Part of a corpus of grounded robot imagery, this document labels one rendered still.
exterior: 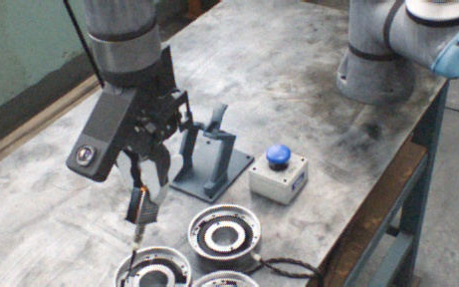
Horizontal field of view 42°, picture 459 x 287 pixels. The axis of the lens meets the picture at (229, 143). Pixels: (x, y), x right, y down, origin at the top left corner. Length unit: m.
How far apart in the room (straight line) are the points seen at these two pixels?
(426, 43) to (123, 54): 0.53
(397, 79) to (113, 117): 0.63
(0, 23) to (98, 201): 1.61
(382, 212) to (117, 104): 0.76
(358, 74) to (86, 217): 0.56
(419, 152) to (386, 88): 0.33
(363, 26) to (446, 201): 1.15
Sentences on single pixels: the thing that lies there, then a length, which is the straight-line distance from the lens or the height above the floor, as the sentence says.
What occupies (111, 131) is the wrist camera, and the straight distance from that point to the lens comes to 0.67.
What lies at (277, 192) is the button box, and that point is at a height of 0.82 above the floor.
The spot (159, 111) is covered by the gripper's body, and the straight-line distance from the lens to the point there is 0.71.
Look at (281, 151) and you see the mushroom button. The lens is 0.93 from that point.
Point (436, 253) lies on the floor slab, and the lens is 1.99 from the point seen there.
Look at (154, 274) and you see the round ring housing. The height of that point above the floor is 0.82.
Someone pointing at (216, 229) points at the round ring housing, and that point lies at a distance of 0.89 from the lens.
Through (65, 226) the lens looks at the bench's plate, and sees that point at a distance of 0.99.
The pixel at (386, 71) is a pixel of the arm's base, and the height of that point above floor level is 0.87.
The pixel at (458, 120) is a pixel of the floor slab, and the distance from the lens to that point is 2.52.
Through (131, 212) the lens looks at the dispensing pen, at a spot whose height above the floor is 0.93.
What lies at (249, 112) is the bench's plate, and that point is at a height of 0.80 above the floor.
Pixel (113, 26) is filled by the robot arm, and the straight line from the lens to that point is 0.63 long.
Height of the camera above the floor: 1.48
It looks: 39 degrees down
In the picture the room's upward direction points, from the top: 5 degrees counter-clockwise
